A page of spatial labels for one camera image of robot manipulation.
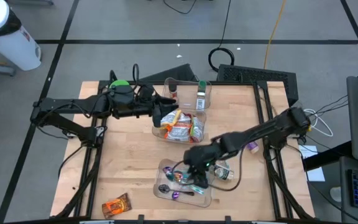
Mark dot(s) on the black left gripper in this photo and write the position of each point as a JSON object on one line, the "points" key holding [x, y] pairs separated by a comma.
{"points": [[148, 105]]}

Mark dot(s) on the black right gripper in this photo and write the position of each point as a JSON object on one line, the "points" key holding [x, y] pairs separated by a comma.
{"points": [[201, 177]]}

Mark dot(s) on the orange label spice jar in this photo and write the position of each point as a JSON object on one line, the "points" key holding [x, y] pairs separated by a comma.
{"points": [[173, 93]]}

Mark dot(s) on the orange chicken ramen pack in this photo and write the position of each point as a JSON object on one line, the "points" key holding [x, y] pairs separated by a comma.
{"points": [[176, 133]]}

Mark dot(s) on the white label spice jar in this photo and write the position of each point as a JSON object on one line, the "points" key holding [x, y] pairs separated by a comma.
{"points": [[200, 104]]}

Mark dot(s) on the silver metal spoon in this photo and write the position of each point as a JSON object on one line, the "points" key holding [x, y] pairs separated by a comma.
{"points": [[163, 188]]}

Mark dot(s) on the purple label spice jar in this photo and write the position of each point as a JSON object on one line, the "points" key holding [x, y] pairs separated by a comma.
{"points": [[253, 147]]}

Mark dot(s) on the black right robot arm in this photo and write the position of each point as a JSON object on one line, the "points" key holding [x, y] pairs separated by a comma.
{"points": [[259, 130]]}

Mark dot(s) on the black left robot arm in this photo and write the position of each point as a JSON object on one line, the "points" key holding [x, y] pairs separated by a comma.
{"points": [[73, 104]]}

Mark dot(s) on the clear plastic bin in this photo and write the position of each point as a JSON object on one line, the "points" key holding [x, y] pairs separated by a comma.
{"points": [[186, 93], [158, 135], [166, 202]]}

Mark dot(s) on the black flat wedge panel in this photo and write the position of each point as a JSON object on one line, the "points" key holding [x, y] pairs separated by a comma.
{"points": [[172, 74]]}

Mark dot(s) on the green plastic bowl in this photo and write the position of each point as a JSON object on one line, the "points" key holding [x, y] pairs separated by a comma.
{"points": [[120, 83]]}

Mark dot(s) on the grey metal mounting plate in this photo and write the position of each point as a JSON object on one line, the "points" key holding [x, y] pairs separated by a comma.
{"points": [[99, 130]]}

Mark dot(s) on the orange brown candy wrapper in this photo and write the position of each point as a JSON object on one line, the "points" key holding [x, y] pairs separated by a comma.
{"points": [[117, 205]]}

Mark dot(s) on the white paper sheet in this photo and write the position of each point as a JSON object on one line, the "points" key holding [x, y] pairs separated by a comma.
{"points": [[317, 174]]}

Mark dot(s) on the black support beam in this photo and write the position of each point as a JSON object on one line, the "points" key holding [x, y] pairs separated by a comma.
{"points": [[325, 157]]}

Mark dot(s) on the grey computer mouse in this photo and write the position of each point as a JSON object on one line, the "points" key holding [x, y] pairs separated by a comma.
{"points": [[336, 194]]}

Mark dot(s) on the white trash can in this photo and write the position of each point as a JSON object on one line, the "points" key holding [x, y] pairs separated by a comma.
{"points": [[8, 43]]}

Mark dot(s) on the black curved bracket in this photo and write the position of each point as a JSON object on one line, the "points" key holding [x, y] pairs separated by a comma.
{"points": [[112, 74]]}

